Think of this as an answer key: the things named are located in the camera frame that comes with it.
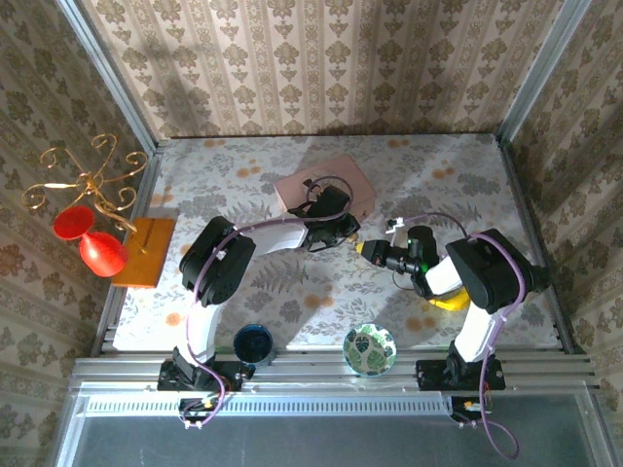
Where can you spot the pink rectangular box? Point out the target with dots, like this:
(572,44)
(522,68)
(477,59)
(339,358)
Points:
(355,180)

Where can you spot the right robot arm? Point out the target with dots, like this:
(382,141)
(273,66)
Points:
(487,267)

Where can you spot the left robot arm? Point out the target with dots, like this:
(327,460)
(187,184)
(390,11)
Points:
(219,262)

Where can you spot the floral tablecloth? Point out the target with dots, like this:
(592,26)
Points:
(302,297)

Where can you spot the yellow banana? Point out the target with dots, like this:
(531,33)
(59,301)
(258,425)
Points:
(452,304)

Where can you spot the green leaf pattern bowl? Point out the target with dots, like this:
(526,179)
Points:
(369,349)

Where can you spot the dark blue cup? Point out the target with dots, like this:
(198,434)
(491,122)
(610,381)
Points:
(253,344)

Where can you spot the black connector box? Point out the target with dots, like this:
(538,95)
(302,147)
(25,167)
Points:
(197,408)
(467,408)

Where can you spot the orange wooden stand base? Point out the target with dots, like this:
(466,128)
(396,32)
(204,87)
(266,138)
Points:
(146,253)

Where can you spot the red wine glass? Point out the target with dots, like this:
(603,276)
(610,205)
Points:
(102,253)

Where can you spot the aluminium frame rail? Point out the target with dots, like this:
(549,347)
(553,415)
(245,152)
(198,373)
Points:
(311,370)

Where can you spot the aluminium frame post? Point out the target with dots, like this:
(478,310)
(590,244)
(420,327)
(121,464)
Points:
(535,73)
(107,73)

